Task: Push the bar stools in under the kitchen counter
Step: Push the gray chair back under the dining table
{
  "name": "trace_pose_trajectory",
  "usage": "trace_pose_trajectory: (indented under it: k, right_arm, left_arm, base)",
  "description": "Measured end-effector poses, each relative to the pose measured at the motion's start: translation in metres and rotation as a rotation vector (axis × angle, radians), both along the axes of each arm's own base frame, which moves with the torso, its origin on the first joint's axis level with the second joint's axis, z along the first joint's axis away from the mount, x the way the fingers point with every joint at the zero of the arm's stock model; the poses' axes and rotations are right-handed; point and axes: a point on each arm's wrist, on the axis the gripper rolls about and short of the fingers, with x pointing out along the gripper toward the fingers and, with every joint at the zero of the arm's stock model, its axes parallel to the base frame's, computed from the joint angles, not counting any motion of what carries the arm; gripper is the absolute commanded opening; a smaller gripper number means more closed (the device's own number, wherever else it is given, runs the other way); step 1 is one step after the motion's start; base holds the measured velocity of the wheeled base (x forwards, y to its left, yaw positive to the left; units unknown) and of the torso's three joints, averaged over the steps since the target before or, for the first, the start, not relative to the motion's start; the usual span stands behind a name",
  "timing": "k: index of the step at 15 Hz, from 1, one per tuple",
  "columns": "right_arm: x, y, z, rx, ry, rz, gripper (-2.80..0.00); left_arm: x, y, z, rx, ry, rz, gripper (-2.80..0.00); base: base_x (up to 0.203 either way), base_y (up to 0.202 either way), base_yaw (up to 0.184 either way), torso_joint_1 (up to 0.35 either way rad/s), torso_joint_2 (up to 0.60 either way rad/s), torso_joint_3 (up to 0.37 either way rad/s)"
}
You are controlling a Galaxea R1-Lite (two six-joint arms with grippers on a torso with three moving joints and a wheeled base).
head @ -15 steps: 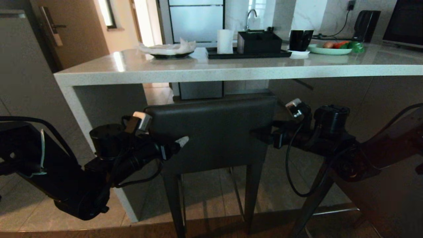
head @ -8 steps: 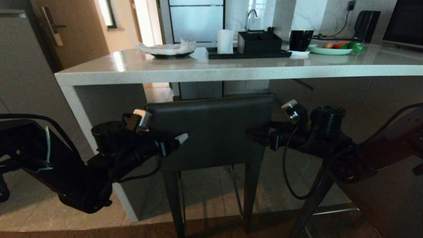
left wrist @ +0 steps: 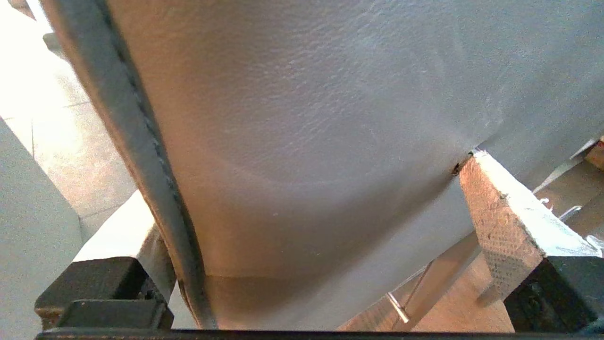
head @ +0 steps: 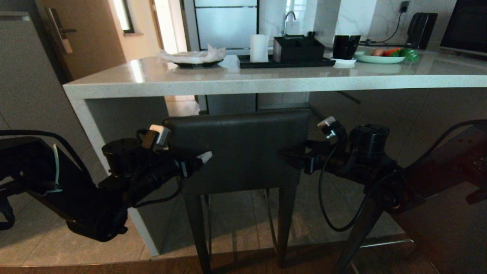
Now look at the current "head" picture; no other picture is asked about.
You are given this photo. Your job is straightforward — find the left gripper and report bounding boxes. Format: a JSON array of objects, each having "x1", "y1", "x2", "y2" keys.
[{"x1": 142, "y1": 151, "x2": 213, "y2": 195}]

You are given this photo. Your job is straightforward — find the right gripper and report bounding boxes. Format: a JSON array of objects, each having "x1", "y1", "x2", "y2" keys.
[{"x1": 279, "y1": 140, "x2": 349, "y2": 175}]

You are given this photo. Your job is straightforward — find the dark bar stool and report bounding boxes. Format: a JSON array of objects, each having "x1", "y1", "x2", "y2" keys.
[
  {"x1": 334, "y1": 183, "x2": 487, "y2": 274},
  {"x1": 163, "y1": 108, "x2": 313, "y2": 274}
]

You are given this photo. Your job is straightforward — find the white marble kitchen counter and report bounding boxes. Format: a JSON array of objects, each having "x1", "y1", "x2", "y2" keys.
[{"x1": 63, "y1": 49, "x2": 487, "y2": 256}]

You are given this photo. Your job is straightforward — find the black plate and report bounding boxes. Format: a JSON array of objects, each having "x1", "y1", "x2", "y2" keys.
[{"x1": 173, "y1": 58, "x2": 224, "y2": 69}]

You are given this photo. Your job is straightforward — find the black tray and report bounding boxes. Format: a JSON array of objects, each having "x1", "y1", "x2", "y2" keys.
[{"x1": 238, "y1": 54, "x2": 336, "y2": 69}]

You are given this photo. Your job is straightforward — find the white paper sheet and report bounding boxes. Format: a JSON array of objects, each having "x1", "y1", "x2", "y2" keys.
[{"x1": 220, "y1": 54, "x2": 241, "y2": 70}]

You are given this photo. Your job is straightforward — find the crumpled white napkins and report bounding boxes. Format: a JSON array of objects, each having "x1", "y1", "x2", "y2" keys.
[{"x1": 158, "y1": 44, "x2": 227, "y2": 64}]

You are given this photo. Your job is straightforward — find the black organiser box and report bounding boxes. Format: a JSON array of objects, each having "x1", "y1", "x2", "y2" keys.
[{"x1": 273, "y1": 35, "x2": 325, "y2": 64}]

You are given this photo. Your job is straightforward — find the white paper roll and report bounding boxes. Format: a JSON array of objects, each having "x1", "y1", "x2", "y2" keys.
[{"x1": 250, "y1": 34, "x2": 270, "y2": 63}]

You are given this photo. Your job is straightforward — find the black mug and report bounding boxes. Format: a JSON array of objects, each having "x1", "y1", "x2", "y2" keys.
[{"x1": 333, "y1": 35, "x2": 361, "y2": 61}]

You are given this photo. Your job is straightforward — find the pale green plate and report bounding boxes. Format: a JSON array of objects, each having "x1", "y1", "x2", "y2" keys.
[{"x1": 354, "y1": 51, "x2": 406, "y2": 64}]

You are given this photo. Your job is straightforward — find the frosted glass sliding door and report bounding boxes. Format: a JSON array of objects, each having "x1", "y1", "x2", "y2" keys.
[{"x1": 193, "y1": 0, "x2": 260, "y2": 51}]

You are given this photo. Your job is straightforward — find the chrome faucet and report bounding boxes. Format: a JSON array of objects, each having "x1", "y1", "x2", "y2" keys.
[{"x1": 282, "y1": 11, "x2": 298, "y2": 37}]

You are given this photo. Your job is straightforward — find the green pepper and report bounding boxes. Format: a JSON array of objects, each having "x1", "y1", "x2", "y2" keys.
[{"x1": 397, "y1": 48, "x2": 419, "y2": 63}]

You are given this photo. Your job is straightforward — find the brown door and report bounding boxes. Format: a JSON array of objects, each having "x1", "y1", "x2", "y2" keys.
[{"x1": 35, "y1": 0, "x2": 127, "y2": 81}]

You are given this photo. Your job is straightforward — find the window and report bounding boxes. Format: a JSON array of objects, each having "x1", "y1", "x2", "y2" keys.
[{"x1": 112, "y1": 0, "x2": 144, "y2": 36}]

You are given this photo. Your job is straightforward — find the black toaster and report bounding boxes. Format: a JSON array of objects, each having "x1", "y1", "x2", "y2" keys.
[{"x1": 406, "y1": 12, "x2": 438, "y2": 50}]

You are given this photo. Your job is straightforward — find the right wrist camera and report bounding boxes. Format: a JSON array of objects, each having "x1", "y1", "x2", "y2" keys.
[{"x1": 317, "y1": 116, "x2": 347, "y2": 142}]

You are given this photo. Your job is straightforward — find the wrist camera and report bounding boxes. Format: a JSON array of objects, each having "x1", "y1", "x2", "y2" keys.
[
  {"x1": 317, "y1": 116, "x2": 347, "y2": 142},
  {"x1": 137, "y1": 125, "x2": 171, "y2": 152}
]

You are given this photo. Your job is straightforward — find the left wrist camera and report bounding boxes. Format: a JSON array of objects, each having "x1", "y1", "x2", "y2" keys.
[{"x1": 137, "y1": 125, "x2": 171, "y2": 152}]

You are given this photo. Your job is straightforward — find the black cable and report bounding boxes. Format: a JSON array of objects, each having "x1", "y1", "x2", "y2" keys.
[
  {"x1": 318, "y1": 143, "x2": 382, "y2": 233},
  {"x1": 399, "y1": 119, "x2": 487, "y2": 172},
  {"x1": 127, "y1": 177, "x2": 185, "y2": 209},
  {"x1": 0, "y1": 130, "x2": 90, "y2": 176}
]

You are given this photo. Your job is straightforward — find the black power cord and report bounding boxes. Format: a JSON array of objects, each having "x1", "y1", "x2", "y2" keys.
[{"x1": 361, "y1": 11, "x2": 410, "y2": 45}]

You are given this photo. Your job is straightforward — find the metal door handle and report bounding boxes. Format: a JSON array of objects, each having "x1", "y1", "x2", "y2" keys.
[{"x1": 46, "y1": 8, "x2": 77, "y2": 54}]

